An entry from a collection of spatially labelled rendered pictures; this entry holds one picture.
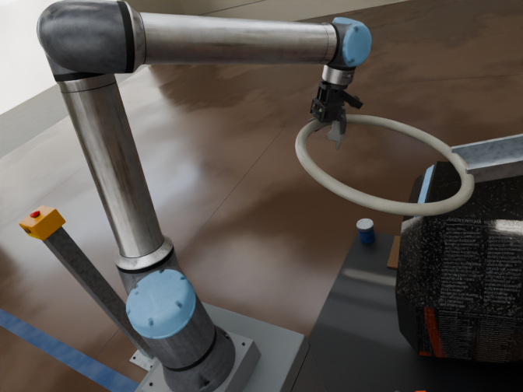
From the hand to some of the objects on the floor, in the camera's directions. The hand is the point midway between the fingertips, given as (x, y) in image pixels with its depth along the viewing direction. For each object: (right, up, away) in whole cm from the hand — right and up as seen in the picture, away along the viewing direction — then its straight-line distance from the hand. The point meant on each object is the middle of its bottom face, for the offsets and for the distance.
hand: (328, 138), depth 123 cm
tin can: (+45, -46, +113) cm, 130 cm away
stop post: (-86, -110, +93) cm, 168 cm away
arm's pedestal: (-12, -134, +26) cm, 137 cm away
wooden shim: (+60, -53, +96) cm, 125 cm away
